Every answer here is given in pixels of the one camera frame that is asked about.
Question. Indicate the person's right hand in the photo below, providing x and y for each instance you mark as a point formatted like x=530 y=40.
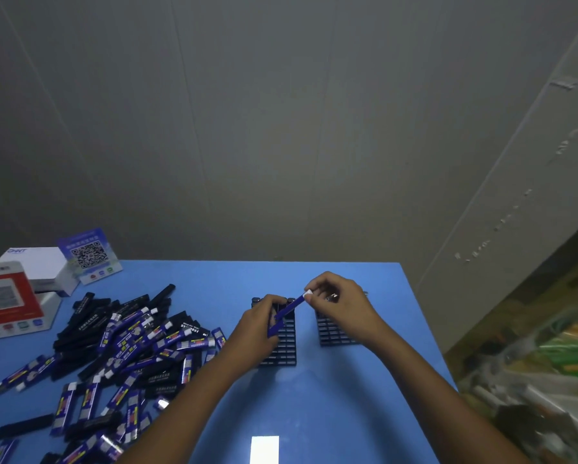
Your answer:
x=351 y=309

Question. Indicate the red code sign stand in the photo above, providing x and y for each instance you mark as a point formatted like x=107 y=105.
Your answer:
x=8 y=294

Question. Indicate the person's left forearm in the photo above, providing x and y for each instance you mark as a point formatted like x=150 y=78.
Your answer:
x=182 y=415

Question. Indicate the person's right forearm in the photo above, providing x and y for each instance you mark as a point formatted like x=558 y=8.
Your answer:
x=438 y=405

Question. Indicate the person's left hand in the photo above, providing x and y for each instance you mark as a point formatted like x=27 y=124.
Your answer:
x=252 y=333

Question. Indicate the blue code sign stand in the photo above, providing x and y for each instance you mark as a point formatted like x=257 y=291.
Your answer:
x=90 y=256

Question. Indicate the blue silver-capped lighter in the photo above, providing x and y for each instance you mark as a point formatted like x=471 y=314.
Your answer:
x=289 y=309

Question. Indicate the black grid tray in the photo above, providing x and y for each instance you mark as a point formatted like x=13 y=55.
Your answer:
x=330 y=333
x=286 y=347

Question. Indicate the white cardboard box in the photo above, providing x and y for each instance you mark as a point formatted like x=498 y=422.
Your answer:
x=37 y=265

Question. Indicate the crumpled clear plastic bags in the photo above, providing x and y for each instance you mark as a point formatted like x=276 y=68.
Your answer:
x=535 y=381

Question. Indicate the pile of mixed lighters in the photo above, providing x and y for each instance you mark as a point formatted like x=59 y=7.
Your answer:
x=124 y=343

